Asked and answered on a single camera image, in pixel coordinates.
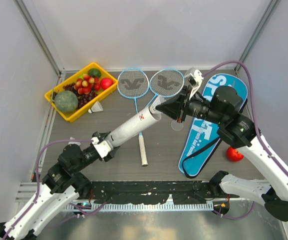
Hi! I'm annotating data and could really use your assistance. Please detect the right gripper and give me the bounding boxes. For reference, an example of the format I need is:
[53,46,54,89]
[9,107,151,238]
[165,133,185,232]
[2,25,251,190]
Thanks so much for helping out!
[156,84,226,125]

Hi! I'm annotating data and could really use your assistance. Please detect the clear tube lid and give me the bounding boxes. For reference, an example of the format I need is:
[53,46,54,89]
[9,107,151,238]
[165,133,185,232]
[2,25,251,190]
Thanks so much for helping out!
[171,120,184,131]

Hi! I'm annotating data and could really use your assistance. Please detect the white shuttlecock tube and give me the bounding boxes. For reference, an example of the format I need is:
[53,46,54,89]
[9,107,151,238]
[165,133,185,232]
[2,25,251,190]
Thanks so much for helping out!
[105,107,162,148]

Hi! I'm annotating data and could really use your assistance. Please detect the white shuttlecock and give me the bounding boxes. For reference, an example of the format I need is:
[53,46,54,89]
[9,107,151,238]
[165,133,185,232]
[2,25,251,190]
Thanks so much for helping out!
[88,101,103,114]
[149,95,166,114]

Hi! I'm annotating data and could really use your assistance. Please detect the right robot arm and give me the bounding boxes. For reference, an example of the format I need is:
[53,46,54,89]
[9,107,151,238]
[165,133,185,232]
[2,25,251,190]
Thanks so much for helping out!
[156,86,288,222]

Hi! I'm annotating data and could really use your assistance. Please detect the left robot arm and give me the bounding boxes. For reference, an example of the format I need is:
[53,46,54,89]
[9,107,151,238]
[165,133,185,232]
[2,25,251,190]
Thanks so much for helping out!
[0,132,118,240]

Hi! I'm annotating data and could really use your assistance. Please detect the blue racket bag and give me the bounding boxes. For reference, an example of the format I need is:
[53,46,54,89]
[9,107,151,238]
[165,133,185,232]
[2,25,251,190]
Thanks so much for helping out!
[178,73,248,179]

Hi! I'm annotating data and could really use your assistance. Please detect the yellow plastic bin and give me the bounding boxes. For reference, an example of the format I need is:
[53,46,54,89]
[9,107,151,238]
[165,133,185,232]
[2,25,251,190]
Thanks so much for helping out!
[44,62,118,122]

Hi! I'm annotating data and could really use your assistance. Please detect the dark purple grapes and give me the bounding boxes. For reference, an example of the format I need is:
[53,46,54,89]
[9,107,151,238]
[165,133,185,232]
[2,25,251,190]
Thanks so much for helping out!
[63,83,98,109]

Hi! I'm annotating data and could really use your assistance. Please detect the green melon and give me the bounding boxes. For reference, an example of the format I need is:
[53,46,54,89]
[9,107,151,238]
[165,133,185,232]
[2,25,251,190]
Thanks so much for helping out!
[54,90,78,113]

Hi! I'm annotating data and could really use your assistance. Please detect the red apple in bin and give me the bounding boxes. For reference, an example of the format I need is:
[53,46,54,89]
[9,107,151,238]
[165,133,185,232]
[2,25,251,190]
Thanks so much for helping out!
[100,77,114,90]

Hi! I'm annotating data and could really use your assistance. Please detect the red cherry bunch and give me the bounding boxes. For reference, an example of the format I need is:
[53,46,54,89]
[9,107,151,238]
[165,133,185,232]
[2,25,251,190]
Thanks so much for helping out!
[73,73,102,95]

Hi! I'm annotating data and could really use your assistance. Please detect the red apple on table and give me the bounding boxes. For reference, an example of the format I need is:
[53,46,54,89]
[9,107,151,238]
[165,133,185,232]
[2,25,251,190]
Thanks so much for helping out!
[226,146,244,162]

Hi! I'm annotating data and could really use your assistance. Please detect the green lime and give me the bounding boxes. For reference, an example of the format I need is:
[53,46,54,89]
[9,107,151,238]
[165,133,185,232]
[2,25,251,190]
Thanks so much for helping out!
[88,68,101,78]

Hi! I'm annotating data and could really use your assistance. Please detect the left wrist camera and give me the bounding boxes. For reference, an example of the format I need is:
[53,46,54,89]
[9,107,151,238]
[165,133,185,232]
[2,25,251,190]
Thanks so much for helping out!
[91,137,113,159]

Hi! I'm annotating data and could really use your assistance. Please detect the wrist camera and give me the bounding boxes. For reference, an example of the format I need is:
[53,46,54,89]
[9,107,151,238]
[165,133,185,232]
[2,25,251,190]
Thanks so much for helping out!
[91,137,113,159]
[184,67,204,100]

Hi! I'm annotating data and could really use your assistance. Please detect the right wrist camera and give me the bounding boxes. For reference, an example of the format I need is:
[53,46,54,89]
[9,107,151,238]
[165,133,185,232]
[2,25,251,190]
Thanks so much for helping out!
[184,67,204,100]

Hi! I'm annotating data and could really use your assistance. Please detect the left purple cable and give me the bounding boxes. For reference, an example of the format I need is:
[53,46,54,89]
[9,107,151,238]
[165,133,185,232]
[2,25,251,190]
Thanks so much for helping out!
[1,139,94,240]

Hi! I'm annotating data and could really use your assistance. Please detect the purple cable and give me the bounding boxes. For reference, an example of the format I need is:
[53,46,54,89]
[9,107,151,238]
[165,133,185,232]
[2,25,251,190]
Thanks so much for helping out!
[1,139,94,240]
[203,60,288,188]

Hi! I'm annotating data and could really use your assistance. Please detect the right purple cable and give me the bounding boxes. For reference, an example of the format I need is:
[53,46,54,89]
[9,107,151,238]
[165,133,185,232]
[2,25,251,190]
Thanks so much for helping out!
[203,60,288,188]

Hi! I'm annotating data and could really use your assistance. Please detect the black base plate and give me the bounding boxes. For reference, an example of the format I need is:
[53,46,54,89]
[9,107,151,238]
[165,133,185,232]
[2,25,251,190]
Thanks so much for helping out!
[91,180,228,205]

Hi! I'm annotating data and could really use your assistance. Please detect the white cable duct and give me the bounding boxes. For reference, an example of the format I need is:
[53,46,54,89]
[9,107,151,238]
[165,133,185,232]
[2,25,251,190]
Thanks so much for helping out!
[61,201,214,212]

